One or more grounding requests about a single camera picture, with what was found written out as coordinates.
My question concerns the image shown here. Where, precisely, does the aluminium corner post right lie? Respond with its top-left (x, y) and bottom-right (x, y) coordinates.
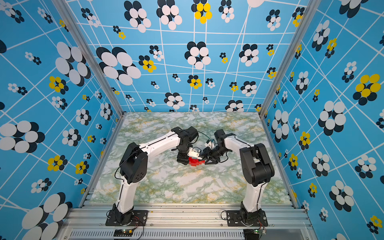
top-left (260, 0), bottom-right (321, 118)

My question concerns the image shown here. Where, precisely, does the aluminium corner post left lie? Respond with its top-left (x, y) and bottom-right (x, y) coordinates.
top-left (52, 1), bottom-right (124, 118)

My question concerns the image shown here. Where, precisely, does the right controller board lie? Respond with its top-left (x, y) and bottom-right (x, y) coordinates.
top-left (243, 229), bottom-right (264, 240)

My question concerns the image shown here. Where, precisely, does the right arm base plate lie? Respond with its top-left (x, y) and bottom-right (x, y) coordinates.
top-left (226, 209), bottom-right (269, 228)

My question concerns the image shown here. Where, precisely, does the controller board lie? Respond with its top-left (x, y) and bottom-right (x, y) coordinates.
top-left (114, 229), bottom-right (134, 239)
top-left (243, 229), bottom-right (264, 240)

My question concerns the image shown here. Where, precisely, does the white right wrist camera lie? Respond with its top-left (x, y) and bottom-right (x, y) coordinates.
top-left (205, 140), bottom-right (216, 149)

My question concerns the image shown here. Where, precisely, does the aluminium corner post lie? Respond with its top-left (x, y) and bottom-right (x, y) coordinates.
top-left (52, 1), bottom-right (124, 118)
top-left (260, 0), bottom-right (321, 118)

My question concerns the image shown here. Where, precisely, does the red stepped lego assembly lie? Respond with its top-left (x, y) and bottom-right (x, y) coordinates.
top-left (189, 157), bottom-right (205, 167)

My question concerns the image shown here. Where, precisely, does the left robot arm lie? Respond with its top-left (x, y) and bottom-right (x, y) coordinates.
top-left (111, 127), bottom-right (199, 226)

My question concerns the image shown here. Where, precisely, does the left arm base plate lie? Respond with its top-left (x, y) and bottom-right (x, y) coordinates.
top-left (105, 210), bottom-right (149, 227)

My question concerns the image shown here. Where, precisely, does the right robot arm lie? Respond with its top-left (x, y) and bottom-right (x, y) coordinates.
top-left (199, 130), bottom-right (275, 226)

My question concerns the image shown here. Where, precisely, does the left controller board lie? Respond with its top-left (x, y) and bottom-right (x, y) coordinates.
top-left (114, 229), bottom-right (134, 239)

